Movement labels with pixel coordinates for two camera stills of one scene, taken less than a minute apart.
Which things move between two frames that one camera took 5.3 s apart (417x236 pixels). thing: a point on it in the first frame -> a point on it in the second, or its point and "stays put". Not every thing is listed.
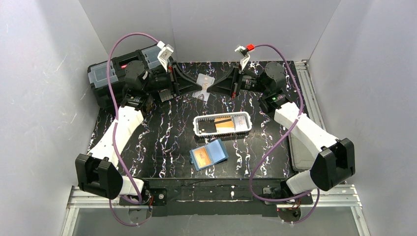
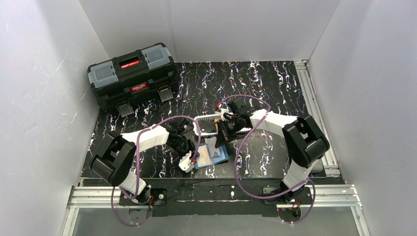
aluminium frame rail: [83, 197] stays put
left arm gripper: [174, 79] -> [182, 145]
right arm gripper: [235, 82] -> [224, 131]
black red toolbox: [151, 56] stays put
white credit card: [203, 81] -> [211, 142]
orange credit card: [202, 156] stays put
